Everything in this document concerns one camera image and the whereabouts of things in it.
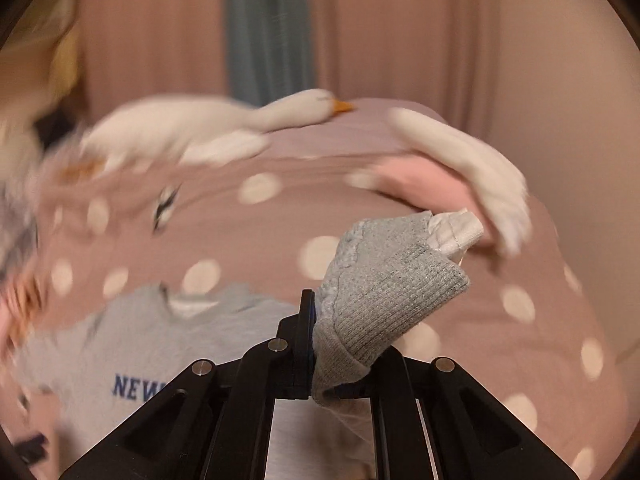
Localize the pink polka dot bedspread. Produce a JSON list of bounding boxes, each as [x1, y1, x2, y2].
[[30, 100, 632, 479]]

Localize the teal curtain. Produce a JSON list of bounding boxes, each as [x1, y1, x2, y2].
[[226, 0, 314, 106]]

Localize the pink curtain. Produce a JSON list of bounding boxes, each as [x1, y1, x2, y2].
[[78, 0, 639, 361]]

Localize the orange folded clothes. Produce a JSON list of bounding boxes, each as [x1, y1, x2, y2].
[[1, 272, 44, 348]]

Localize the grey New York sweatshirt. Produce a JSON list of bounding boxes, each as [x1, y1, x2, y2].
[[15, 210, 483, 479]]

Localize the white goose plush toy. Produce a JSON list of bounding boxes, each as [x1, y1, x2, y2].
[[80, 89, 355, 167]]

